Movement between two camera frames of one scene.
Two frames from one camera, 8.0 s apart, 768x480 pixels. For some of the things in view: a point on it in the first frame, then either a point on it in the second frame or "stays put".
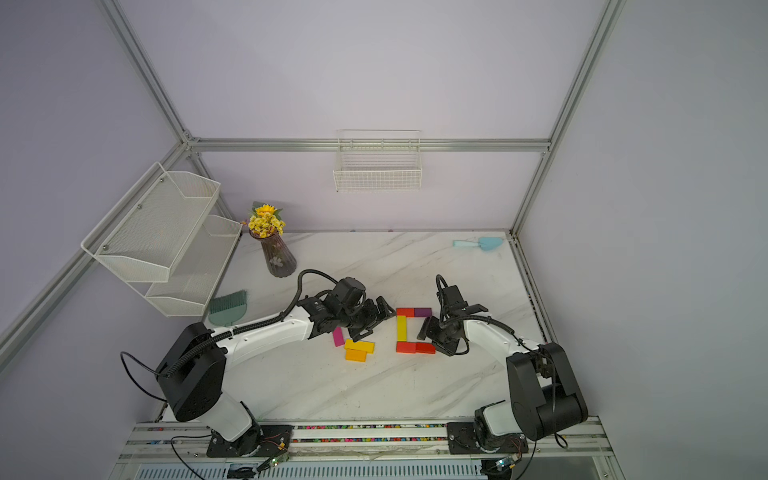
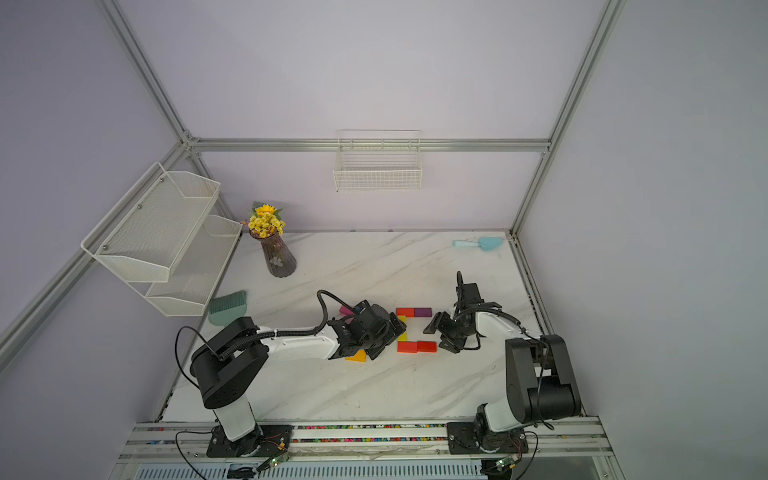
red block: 425,348 stays put
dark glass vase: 280,256 stays put
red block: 406,347 stays put
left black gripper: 374,318 → 391,333
